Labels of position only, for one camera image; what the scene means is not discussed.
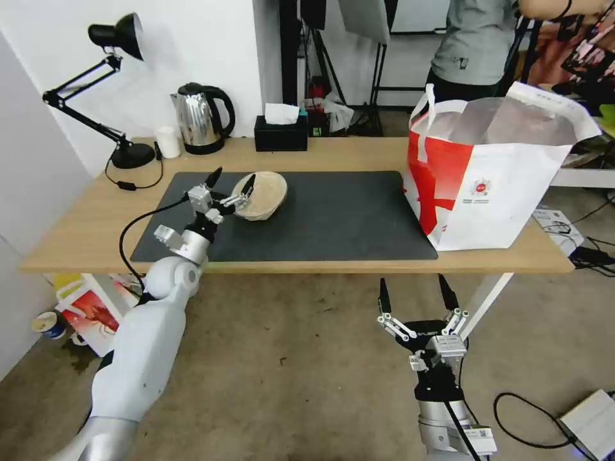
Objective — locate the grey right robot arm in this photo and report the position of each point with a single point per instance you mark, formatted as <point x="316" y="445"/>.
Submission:
<point x="444" y="427"/>

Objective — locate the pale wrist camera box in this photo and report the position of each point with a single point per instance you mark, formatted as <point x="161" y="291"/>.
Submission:
<point x="448" y="346"/>
<point x="200" y="198"/>

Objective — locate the black desk mat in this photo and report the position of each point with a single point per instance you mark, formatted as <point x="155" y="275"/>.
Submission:
<point x="326" y="216"/>

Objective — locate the black tissue box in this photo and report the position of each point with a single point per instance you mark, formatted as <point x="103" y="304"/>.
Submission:
<point x="281" y="137"/>

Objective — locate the white table leg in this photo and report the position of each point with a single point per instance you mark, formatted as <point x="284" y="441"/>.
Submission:
<point x="487" y="300"/>

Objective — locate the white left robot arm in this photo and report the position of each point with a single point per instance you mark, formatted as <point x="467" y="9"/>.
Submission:
<point x="144" y="355"/>

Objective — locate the black light stand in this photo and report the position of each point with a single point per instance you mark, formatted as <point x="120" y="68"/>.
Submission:
<point x="379" y="86"/>

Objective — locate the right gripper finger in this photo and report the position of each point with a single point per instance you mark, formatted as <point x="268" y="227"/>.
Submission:
<point x="384" y="300"/>
<point x="449" y="297"/>

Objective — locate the white plastic bag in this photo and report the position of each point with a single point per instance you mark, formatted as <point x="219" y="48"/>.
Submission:
<point x="338" y="115"/>

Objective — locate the white reflector panel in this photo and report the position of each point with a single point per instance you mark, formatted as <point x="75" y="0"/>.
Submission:
<point x="365" y="19"/>

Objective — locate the white tissue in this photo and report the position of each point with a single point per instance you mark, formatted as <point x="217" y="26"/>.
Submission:
<point x="281" y="114"/>

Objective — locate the person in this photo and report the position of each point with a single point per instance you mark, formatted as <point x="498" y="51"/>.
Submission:
<point x="473" y="48"/>

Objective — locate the colourful patterned cloth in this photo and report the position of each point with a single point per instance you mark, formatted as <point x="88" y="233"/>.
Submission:
<point x="591" y="53"/>

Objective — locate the paper cup with blue print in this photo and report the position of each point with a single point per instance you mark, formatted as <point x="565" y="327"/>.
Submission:
<point x="49" y="326"/>

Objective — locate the white power adapter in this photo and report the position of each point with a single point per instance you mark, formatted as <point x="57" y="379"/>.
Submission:
<point x="593" y="422"/>

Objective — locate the black desk lamp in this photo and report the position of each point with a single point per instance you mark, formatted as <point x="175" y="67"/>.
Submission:
<point x="129" y="156"/>

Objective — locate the black power strip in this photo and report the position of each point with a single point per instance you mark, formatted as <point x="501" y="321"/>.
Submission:
<point x="596" y="259"/>

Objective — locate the steel electric kettle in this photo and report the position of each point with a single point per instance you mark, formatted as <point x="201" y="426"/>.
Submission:
<point x="199" y="120"/>

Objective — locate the person's forearm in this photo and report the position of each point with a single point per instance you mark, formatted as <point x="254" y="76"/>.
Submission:
<point x="543" y="7"/>

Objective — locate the red and white carton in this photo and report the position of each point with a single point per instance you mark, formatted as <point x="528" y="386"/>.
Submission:
<point x="91" y="307"/>

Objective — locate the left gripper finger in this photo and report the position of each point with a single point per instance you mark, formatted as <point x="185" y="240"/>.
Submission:
<point x="246" y="189"/>
<point x="214" y="178"/>

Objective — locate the white and red takeout bag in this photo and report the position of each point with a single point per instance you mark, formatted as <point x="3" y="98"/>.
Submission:
<point x="499" y="192"/>

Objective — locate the white cup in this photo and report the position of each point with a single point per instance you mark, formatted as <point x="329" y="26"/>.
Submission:
<point x="167" y="142"/>

